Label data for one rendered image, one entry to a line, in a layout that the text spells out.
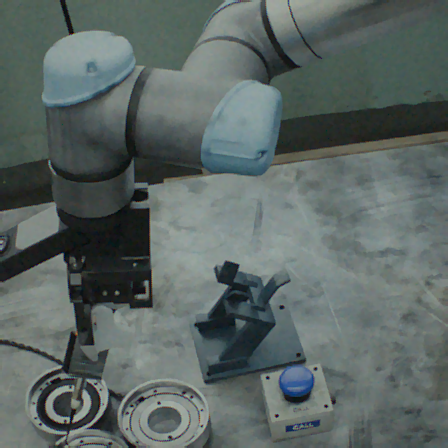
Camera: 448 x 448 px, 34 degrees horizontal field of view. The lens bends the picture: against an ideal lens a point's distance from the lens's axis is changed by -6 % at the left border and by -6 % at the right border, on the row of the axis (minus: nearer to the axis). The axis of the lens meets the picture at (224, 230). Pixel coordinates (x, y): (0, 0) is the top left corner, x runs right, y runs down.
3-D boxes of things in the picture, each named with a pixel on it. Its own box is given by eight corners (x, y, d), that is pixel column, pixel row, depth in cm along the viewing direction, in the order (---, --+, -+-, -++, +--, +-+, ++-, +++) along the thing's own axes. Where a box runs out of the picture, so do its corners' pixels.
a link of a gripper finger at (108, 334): (139, 376, 79) (135, 311, 74) (84, 378, 78) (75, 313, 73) (137, 356, 82) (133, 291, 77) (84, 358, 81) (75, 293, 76)
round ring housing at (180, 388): (231, 429, 86) (228, 410, 84) (167, 485, 81) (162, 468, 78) (168, 384, 92) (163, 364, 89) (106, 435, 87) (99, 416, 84)
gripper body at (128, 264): (153, 315, 74) (151, 220, 66) (66, 318, 73) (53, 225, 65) (148, 260, 80) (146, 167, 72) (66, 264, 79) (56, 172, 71)
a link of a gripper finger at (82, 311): (95, 355, 75) (87, 287, 70) (80, 355, 75) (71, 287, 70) (94, 324, 79) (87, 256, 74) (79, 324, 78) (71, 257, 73)
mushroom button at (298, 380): (282, 418, 84) (282, 393, 81) (276, 392, 87) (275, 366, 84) (317, 412, 84) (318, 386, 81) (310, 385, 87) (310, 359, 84)
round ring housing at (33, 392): (22, 404, 91) (13, 385, 88) (94, 372, 94) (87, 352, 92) (52, 464, 84) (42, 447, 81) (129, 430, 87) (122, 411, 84)
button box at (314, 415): (272, 443, 84) (271, 420, 81) (262, 396, 90) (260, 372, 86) (341, 429, 85) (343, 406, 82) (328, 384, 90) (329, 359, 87)
